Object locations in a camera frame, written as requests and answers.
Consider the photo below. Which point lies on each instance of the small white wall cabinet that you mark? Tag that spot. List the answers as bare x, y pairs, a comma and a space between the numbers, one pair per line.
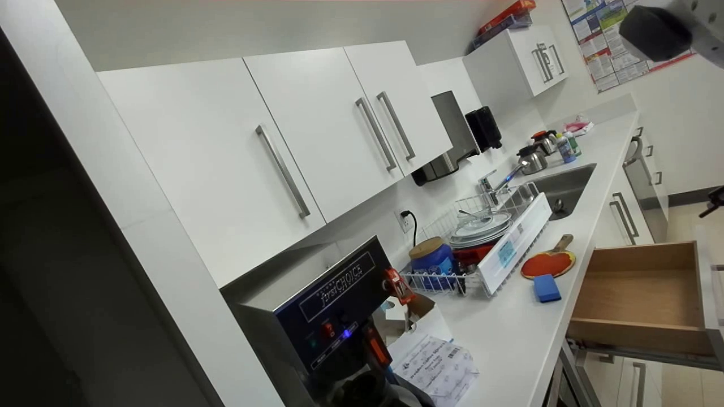
520, 63

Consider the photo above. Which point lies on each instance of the pink small object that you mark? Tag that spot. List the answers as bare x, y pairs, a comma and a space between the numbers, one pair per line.
580, 129

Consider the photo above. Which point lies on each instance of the red box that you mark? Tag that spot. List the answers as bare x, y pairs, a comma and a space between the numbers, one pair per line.
510, 13

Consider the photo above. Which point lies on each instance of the white base cabinet door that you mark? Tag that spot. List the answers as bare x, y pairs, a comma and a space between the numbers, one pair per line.
646, 221
616, 236

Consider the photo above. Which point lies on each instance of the laminated printed sheet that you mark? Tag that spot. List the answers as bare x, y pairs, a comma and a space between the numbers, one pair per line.
437, 368

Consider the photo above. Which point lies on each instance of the white base cabinet drawer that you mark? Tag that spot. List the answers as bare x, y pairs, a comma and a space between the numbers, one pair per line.
652, 385
611, 386

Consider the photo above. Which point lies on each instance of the steel faucet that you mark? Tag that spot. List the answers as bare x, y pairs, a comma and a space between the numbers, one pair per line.
497, 186

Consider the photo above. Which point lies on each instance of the small brown box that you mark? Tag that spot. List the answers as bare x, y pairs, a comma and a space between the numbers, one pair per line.
418, 303

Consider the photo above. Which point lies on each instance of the wide white wall cabinet door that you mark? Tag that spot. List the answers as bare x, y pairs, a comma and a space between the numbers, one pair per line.
197, 149

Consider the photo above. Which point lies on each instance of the white drawer with wooden interior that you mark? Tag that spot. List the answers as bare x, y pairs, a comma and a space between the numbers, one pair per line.
640, 295

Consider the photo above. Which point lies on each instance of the small red orange object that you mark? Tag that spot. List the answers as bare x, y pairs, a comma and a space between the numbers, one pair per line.
397, 282

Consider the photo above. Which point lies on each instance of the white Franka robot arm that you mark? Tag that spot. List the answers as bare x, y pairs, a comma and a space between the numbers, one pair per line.
656, 35

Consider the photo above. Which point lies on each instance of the black soap dispenser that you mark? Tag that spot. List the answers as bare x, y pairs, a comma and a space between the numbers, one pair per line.
484, 127

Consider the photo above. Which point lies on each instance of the black wall plug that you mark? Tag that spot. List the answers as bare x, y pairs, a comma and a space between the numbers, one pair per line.
407, 219

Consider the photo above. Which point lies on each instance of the white tall cabinet panel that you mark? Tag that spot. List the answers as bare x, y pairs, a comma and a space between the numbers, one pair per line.
142, 204

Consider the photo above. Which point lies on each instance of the steel paper towel dispenser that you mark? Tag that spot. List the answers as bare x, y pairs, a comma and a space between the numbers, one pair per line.
453, 142

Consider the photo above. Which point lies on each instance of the small white box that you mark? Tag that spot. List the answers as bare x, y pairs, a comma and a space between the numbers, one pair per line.
392, 313

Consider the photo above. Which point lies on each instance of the red table tennis paddle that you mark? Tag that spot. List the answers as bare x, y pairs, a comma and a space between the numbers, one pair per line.
547, 262

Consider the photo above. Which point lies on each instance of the red bowl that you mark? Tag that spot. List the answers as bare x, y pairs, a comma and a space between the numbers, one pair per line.
473, 255

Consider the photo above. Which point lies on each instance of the blue dish soap bottle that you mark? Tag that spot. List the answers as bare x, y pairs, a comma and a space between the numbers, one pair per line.
571, 149

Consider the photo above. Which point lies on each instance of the dark built-in oven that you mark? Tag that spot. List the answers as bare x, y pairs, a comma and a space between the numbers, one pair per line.
569, 385

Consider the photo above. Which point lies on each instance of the white dish drying rack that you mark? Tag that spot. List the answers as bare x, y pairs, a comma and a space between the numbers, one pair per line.
517, 245

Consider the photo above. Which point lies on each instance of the stacked plates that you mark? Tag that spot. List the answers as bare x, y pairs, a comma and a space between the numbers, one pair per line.
482, 227

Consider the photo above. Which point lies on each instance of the steel pot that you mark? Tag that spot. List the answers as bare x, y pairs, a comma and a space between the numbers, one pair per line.
533, 158

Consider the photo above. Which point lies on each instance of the blue sponge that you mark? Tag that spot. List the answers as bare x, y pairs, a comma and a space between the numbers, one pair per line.
547, 287

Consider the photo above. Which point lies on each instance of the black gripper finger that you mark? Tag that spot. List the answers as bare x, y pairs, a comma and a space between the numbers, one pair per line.
712, 201

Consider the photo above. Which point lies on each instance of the colourful wall poster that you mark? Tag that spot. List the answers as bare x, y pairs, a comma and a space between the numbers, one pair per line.
595, 45

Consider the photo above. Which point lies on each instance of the blue container with cork lid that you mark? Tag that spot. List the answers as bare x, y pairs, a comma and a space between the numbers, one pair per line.
433, 255

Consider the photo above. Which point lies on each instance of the steel kitchen sink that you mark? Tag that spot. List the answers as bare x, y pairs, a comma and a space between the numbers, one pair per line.
565, 192

